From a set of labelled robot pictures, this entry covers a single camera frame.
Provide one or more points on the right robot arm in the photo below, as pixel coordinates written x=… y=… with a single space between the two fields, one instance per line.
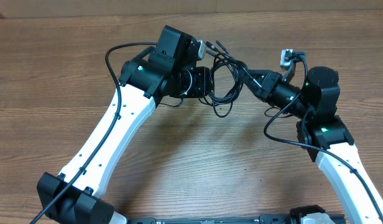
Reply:
x=323 y=134

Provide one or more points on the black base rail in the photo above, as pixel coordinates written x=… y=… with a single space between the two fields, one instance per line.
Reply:
x=262 y=219

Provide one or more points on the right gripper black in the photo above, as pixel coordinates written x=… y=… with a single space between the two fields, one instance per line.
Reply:
x=268 y=81

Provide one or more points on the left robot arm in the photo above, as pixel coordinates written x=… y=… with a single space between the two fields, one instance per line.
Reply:
x=167 y=67

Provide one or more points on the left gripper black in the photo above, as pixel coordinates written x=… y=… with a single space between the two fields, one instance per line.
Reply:
x=203 y=83

